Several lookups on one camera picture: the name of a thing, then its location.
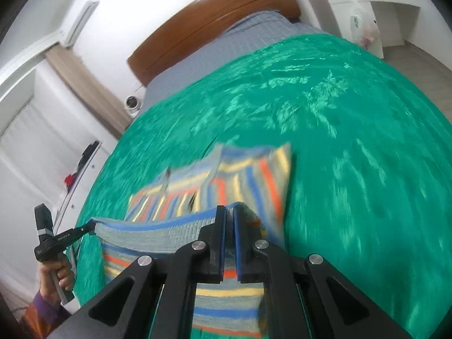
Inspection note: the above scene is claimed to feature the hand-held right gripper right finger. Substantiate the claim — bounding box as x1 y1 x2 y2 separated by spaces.
233 208 414 339

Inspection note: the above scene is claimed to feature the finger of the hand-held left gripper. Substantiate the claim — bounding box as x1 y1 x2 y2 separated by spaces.
72 220 98 238

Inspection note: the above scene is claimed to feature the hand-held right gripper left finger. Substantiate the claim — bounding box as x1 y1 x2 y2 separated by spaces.
46 205 227 339

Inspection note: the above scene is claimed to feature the striped knit sweater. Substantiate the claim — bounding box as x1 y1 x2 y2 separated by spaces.
90 143 293 338

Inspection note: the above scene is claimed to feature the person's left forearm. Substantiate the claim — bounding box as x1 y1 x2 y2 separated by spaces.
19 291 71 339

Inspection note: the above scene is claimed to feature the person's left hand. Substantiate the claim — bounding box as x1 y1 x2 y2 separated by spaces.
38 254 77 307

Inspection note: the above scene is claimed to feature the white dresser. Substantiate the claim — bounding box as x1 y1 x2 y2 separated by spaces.
53 140 119 234

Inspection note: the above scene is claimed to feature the dark cloth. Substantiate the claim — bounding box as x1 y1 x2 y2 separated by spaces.
78 140 101 170

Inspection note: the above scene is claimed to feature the white sheer curtain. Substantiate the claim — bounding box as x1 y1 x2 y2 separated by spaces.
0 69 92 290

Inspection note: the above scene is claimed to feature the beige curtain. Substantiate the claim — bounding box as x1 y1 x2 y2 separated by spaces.
46 46 133 140

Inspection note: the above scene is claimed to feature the green fuzzy blanket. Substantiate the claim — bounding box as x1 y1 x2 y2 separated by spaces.
72 33 452 339

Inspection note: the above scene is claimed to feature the white air conditioner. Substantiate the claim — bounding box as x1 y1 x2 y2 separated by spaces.
58 0 101 46

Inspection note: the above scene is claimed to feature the grey checked pillow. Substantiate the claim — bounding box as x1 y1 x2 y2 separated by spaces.
145 10 334 110

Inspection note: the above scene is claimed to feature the brown wooden headboard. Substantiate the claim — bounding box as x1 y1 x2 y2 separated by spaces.
127 0 301 87

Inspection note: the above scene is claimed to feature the clear plastic bag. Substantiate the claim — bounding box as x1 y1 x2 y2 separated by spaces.
348 0 381 50

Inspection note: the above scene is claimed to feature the white desk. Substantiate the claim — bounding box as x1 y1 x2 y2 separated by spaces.
302 0 422 59

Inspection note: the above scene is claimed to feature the white round security camera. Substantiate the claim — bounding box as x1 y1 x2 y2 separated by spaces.
123 95 144 118

